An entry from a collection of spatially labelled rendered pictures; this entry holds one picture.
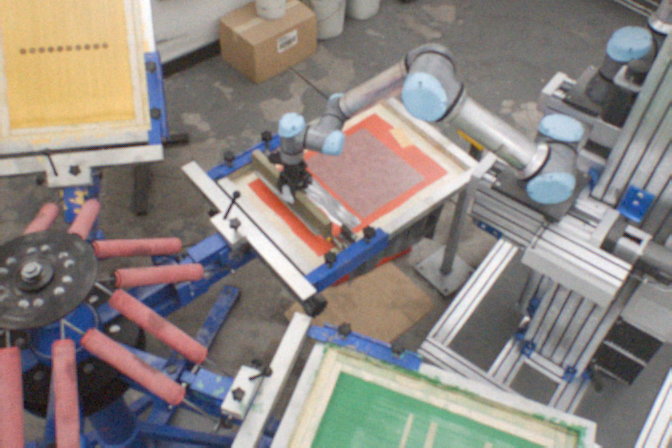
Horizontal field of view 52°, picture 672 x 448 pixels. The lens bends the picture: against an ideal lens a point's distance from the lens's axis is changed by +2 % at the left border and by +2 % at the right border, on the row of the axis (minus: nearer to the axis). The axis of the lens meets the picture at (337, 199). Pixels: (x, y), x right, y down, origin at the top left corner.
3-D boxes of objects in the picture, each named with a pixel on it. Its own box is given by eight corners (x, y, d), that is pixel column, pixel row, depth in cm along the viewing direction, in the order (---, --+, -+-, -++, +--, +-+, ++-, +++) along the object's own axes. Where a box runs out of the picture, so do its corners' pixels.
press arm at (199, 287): (380, 168, 262) (381, 158, 258) (390, 177, 259) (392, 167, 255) (77, 353, 209) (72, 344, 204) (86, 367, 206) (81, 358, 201)
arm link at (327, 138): (349, 118, 202) (314, 111, 204) (338, 144, 195) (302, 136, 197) (348, 138, 208) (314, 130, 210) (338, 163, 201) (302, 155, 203)
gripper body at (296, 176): (294, 197, 215) (292, 171, 206) (277, 182, 219) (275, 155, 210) (313, 186, 219) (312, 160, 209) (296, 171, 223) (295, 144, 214)
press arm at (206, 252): (233, 232, 224) (232, 223, 220) (244, 244, 221) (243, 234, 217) (187, 259, 216) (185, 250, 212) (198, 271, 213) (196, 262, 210)
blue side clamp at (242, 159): (279, 145, 258) (278, 132, 252) (287, 153, 255) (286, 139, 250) (212, 182, 245) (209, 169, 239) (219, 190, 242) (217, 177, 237)
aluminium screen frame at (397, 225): (377, 92, 277) (377, 85, 274) (484, 176, 248) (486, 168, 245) (212, 182, 243) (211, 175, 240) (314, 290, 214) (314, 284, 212)
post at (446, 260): (445, 245, 346) (480, 102, 274) (477, 273, 336) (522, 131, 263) (413, 267, 337) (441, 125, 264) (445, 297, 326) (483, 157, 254)
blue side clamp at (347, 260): (377, 237, 230) (379, 224, 225) (387, 246, 228) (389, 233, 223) (307, 284, 217) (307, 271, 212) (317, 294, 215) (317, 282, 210)
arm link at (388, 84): (445, 18, 181) (320, 94, 213) (437, 43, 174) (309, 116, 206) (471, 50, 185) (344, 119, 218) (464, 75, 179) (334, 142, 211)
